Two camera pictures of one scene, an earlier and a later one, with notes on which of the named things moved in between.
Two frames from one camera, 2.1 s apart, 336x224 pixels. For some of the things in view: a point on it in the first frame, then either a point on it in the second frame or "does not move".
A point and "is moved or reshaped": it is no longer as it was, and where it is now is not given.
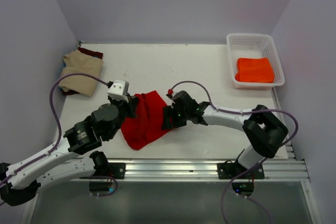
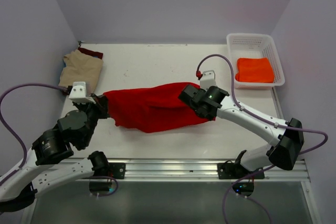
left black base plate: [117, 170] does not move
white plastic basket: [242, 45] does not move
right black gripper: [169, 111] → [205, 90]
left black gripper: [131, 106] → [101, 105]
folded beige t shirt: [77, 62] does not move
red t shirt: [148, 125] is moved or reshaped
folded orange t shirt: [254, 70] does not move
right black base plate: [230, 170] does not move
